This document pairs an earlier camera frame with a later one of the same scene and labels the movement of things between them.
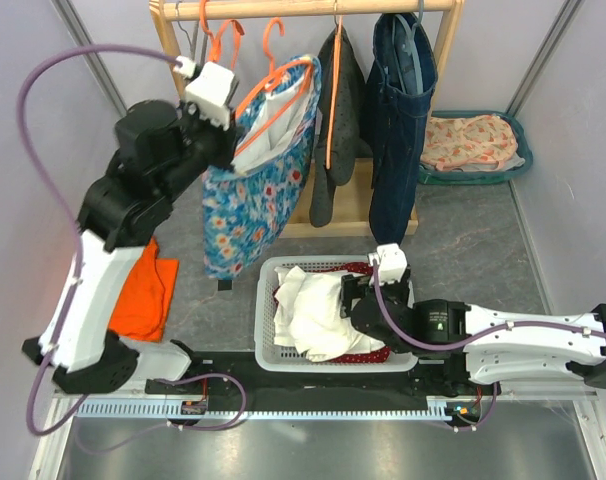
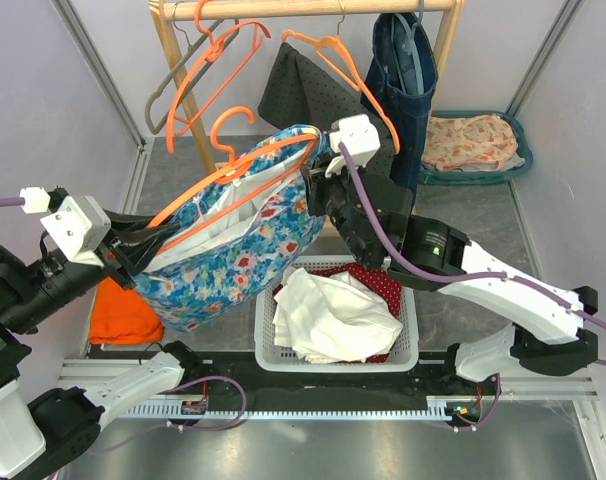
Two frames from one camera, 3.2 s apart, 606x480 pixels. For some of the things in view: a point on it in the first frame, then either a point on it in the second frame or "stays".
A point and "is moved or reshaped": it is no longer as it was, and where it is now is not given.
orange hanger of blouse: (215, 42) -> (209, 52)
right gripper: (351, 288) -> (316, 183)
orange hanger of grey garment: (339, 20) -> (360, 85)
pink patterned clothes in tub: (469, 143) stays
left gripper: (227, 139) -> (143, 246)
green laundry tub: (479, 177) stays
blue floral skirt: (245, 204) -> (243, 225)
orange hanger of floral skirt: (268, 80) -> (231, 162)
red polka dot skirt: (378, 355) is moved or reshaped
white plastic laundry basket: (272, 357) stays
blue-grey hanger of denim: (408, 53) stays
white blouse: (308, 316) stays
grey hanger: (192, 43) -> (193, 48)
